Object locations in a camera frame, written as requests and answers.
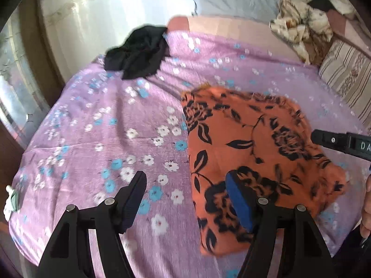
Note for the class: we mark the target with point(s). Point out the purple floral bed sheet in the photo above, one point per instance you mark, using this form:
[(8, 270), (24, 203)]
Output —
[(104, 129)]

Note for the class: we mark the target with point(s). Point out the striped floral pillow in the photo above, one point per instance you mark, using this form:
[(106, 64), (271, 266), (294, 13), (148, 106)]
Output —
[(346, 70)]

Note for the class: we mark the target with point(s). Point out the pink mattress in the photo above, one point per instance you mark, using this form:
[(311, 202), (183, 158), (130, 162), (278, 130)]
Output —
[(244, 30)]

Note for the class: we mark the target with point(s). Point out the black crumpled garment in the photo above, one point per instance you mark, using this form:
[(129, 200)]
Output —
[(141, 54)]

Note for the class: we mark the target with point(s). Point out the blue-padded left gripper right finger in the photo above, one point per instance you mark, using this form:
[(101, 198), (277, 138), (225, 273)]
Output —
[(304, 252)]

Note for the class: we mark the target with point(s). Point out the white crumpled cloth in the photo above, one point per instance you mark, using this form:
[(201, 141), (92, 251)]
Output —
[(12, 202)]

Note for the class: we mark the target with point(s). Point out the brown door with stained glass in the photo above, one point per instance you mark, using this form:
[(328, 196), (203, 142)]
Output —
[(30, 84)]

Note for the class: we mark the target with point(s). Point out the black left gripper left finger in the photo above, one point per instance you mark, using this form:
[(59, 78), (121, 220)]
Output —
[(68, 252)]

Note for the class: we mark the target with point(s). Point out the black garment on headboard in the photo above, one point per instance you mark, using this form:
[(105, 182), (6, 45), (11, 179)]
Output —
[(323, 5)]

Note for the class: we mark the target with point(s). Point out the cream brown floral blanket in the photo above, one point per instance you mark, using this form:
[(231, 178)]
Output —
[(305, 29)]

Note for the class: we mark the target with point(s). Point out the person's right hand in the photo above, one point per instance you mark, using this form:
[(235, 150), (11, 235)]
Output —
[(365, 225)]

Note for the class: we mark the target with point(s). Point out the orange black floral garment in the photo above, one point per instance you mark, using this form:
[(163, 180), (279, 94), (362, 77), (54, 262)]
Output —
[(266, 140)]

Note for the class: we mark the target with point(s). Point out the white cloth on headboard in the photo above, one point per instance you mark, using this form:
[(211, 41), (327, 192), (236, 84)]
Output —
[(344, 7)]

